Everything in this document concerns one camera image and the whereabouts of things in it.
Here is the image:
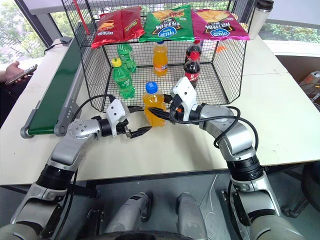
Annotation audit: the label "black adapter cable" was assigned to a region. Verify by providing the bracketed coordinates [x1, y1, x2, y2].
[43, 41, 62, 56]

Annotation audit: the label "cola bottle red cap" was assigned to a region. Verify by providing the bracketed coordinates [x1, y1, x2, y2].
[183, 52, 202, 90]
[184, 39, 203, 63]

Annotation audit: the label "bystander hand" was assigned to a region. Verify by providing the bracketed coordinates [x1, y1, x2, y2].
[4, 60, 34, 85]

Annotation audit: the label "grey robot leg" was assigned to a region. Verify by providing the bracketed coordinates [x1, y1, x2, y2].
[104, 190, 155, 235]
[175, 192, 208, 240]

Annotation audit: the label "cardboard box with equipment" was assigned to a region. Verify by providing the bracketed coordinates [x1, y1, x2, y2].
[298, 70, 320, 111]

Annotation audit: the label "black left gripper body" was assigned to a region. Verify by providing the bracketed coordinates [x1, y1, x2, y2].
[116, 119, 133, 138]

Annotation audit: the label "grey right robot leg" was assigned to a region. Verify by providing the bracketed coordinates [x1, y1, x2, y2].
[175, 192, 208, 240]

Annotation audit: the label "grey left robot leg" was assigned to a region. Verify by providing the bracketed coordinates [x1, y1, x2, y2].
[104, 190, 155, 235]

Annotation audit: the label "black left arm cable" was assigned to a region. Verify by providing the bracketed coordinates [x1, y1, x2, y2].
[73, 93, 115, 121]

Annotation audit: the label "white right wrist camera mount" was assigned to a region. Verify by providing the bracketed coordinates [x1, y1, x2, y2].
[169, 76, 199, 123]

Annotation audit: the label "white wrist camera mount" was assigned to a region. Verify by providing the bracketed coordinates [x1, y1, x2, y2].
[169, 76, 199, 123]
[106, 98, 129, 138]

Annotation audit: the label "smartphone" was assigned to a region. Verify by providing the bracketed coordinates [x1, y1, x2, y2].
[5, 63, 39, 86]

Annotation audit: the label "red pole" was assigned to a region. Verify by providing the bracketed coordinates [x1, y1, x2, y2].
[72, 0, 91, 36]

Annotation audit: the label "white tumbler black lid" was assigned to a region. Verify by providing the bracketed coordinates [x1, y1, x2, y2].
[248, 0, 276, 41]

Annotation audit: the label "dark rounded robot torso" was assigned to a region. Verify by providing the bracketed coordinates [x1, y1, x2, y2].
[99, 231, 181, 240]

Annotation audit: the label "green chips bag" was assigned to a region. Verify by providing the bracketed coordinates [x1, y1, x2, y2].
[138, 4, 196, 44]

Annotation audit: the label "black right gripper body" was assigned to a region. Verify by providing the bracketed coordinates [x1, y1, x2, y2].
[168, 94, 185, 124]

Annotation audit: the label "bystander dark trousers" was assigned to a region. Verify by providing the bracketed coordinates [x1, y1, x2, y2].
[0, 79, 26, 115]

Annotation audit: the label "green soda bottle yellow cap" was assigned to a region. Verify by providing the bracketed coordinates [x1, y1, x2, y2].
[111, 57, 136, 100]

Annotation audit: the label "white thin cable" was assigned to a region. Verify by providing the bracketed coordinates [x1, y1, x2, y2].
[206, 174, 219, 214]

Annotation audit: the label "orange soda bottle blue cap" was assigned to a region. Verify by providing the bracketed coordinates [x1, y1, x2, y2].
[142, 81, 168, 128]

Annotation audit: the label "green conveyor belt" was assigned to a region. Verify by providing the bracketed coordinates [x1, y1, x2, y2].
[20, 37, 84, 139]

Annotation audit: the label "red chips bag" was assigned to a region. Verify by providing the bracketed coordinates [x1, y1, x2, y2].
[120, 6, 146, 43]
[90, 11, 125, 50]

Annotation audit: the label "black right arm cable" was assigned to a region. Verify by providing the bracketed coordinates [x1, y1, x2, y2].
[169, 105, 260, 151]

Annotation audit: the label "black wire rack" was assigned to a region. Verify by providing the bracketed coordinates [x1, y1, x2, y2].
[60, 0, 249, 114]

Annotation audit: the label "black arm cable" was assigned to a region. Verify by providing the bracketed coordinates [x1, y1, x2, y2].
[169, 105, 260, 151]
[73, 93, 115, 121]

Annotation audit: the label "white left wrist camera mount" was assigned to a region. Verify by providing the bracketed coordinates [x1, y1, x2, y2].
[106, 98, 129, 138]

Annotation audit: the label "magenta chips bag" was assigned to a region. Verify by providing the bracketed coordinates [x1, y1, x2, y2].
[190, 8, 251, 42]

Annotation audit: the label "grey power adapter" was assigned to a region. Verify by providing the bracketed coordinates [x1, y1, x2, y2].
[58, 36, 74, 47]

